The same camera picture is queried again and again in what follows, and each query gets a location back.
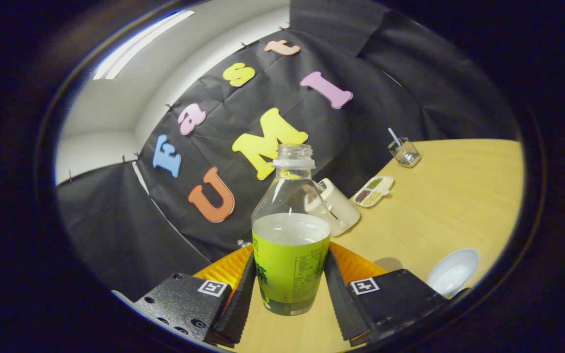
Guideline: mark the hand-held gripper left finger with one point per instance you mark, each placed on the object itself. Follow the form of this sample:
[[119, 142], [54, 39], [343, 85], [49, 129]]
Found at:
[[179, 304]]

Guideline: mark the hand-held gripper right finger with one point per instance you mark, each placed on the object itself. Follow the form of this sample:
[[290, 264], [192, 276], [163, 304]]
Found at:
[[400, 294]]

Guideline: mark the white straw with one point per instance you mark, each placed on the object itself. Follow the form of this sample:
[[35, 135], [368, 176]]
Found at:
[[394, 136]]

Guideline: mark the cream toaster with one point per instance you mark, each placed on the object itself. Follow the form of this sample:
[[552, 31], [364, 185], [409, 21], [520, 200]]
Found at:
[[344, 211]]

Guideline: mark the wooden table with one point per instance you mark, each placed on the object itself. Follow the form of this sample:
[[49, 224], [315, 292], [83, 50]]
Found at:
[[449, 196]]

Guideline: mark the clear glass tumbler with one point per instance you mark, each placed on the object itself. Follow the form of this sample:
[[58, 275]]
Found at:
[[406, 154]]

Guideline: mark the clear juice bottle green label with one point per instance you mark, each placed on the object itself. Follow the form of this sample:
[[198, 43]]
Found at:
[[290, 269]]

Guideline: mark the white divided dish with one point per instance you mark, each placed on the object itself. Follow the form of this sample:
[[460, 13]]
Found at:
[[373, 191]]

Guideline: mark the long ceiling light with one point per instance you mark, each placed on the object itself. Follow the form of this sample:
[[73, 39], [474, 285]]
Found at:
[[140, 44]]

